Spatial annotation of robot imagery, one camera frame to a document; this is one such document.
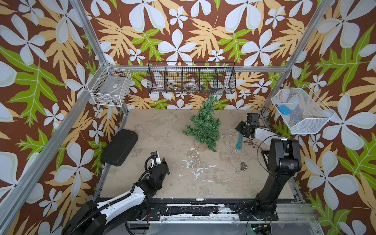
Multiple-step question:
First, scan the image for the small green christmas tree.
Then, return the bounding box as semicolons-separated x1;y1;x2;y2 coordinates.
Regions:
182;96;221;152

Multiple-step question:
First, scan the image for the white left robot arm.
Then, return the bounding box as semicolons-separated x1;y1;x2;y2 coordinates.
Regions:
61;156;170;235

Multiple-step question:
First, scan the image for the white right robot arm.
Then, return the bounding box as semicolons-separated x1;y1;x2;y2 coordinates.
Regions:
236;121;302;220

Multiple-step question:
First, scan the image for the teal utility knife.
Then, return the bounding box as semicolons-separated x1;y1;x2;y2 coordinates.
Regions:
236;134;243;150

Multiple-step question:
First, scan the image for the small grey metal fitting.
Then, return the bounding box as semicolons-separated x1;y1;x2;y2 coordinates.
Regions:
240;162;248;171

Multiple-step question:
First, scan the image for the blue object in basket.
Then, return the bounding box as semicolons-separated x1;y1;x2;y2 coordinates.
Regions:
277;105;292;115

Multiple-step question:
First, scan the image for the black oval case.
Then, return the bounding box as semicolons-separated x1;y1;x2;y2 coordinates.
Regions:
101;129;138;166

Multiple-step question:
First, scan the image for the white hexagonal mesh basket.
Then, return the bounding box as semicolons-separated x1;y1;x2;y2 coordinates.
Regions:
272;85;335;135

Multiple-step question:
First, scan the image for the small circuit board with leds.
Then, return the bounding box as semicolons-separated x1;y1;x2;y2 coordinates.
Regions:
251;224;271;235

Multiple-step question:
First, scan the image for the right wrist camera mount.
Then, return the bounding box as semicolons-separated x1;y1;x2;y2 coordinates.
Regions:
246;113;259;126

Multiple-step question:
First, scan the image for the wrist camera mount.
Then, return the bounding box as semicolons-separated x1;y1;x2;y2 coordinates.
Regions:
151;151;162;168
246;113;259;126

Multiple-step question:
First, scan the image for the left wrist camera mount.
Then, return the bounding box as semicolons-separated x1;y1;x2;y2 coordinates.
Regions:
151;151;162;168

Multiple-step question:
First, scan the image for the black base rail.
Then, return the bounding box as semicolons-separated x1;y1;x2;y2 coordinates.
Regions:
93;197;280;221

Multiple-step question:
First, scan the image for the black wire wall basket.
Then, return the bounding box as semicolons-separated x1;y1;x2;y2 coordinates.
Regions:
146;61;237;95

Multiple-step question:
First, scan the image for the white square wire basket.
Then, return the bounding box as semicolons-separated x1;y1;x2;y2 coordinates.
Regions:
88;65;132;107

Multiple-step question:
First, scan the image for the vertical aluminium frame post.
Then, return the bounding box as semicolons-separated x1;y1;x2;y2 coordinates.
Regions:
264;0;334;108

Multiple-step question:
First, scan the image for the left aluminium frame post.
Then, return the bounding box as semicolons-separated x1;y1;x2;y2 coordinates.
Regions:
70;1;129;116

